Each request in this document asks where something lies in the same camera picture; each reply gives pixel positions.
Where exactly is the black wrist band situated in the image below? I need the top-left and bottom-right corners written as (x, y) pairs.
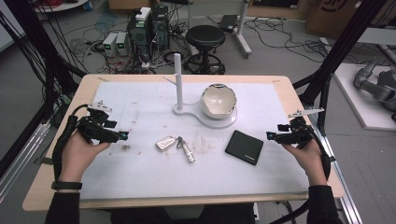
top-left (50, 180), bottom-right (84, 191)

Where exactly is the white stand with pole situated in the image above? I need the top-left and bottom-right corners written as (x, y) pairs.
top-left (163, 52), bottom-right (238, 131)

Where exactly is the white floor board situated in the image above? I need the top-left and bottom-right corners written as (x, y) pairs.
top-left (333, 63), bottom-right (396, 132)

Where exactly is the silver key fob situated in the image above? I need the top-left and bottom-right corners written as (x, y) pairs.
top-left (154, 134), bottom-right (178, 153)

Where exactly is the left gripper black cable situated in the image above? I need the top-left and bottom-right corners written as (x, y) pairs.
top-left (51, 104), bottom-right (90, 182)

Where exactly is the black computer tower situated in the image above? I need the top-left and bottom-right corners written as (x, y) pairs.
top-left (126, 4), bottom-right (172, 63)

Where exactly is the white table leg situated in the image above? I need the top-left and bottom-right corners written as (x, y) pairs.
top-left (186, 0), bottom-right (254, 60)

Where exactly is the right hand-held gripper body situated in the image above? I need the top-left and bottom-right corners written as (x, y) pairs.
top-left (276, 107), bottom-right (325, 146)

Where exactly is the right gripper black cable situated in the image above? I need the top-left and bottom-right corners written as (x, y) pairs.
top-left (269, 128), bottom-right (332, 224)

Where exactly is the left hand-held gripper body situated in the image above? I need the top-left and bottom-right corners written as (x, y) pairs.
top-left (76, 100), bottom-right (121, 145)

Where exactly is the black metal frame stand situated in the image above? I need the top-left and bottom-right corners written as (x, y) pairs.
top-left (0, 0), bottom-right (89, 178)
top-left (291, 0), bottom-right (390, 138)

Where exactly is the white ceramic bowl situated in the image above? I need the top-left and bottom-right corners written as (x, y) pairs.
top-left (200, 82), bottom-right (238, 120)

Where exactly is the person's right hand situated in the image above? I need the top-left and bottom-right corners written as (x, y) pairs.
top-left (280, 139), bottom-right (329, 187)

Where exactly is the white power supply box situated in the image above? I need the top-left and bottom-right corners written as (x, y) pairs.
top-left (115, 31), bottom-right (129, 57)
top-left (102, 32), bottom-right (119, 58)

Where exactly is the white table mat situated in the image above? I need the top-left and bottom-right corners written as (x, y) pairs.
top-left (79, 80), bottom-right (310, 201)

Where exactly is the black round stool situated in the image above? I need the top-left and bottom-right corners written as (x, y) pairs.
top-left (182, 24), bottom-right (227, 76)

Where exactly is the person's left hand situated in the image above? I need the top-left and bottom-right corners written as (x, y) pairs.
top-left (59, 130), bottom-right (112, 185)

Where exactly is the cardboard box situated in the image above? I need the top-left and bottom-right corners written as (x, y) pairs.
top-left (304, 0), bottom-right (396, 39)

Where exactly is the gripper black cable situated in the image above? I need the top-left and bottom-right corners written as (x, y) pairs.
top-left (269, 128), bottom-right (332, 224)
top-left (51, 104), bottom-right (90, 182)

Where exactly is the black wallet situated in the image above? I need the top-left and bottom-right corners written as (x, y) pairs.
top-left (224, 129), bottom-right (264, 166)

